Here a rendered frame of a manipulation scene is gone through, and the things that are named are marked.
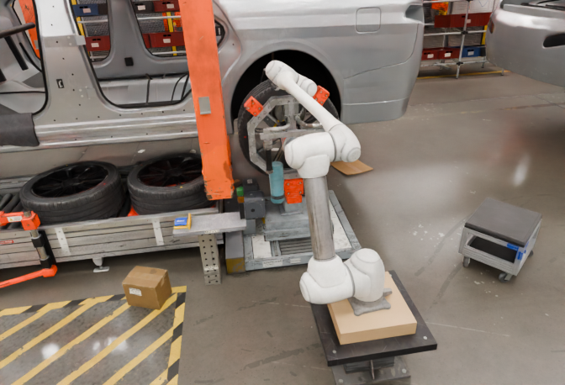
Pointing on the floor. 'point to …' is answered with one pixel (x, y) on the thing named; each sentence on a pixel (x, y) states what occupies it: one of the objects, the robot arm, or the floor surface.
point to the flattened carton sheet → (351, 166)
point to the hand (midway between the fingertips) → (272, 82)
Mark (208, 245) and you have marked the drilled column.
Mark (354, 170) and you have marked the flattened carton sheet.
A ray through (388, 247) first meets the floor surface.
